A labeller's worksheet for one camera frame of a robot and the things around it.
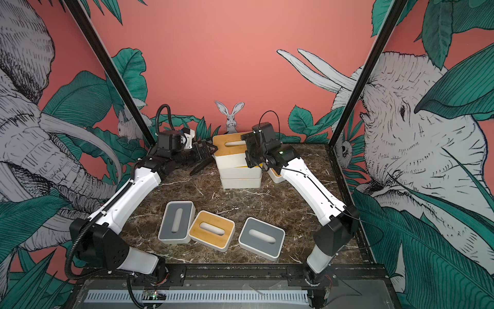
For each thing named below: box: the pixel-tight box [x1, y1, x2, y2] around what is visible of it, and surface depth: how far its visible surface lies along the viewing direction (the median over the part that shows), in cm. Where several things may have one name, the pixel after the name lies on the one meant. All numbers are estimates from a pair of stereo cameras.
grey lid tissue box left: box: [158, 200, 196, 244], surface depth 85 cm
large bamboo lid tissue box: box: [212, 133, 248, 169], surface depth 81 cm
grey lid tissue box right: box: [237, 216, 286, 262], surface depth 83 cm
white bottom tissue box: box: [220, 177, 262, 189], surface depth 100 cm
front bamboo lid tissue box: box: [188, 210, 236, 253], surface depth 83 cm
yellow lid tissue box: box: [218, 165, 262, 179], surface depth 90 cm
